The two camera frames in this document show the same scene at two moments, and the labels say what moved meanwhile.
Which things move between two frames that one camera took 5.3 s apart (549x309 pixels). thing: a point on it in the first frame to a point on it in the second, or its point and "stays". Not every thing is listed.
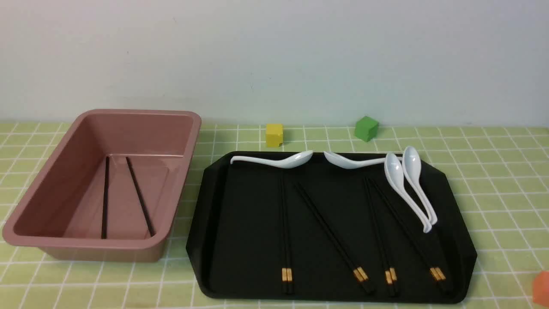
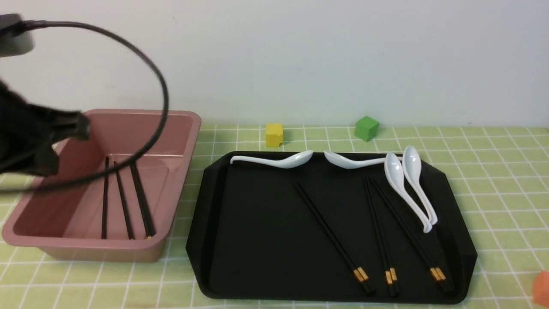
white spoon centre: x=341 y=162 stays
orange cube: x=541 y=288 stays
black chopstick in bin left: x=105 y=199 stays
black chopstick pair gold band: x=287 y=272 to x=124 y=209
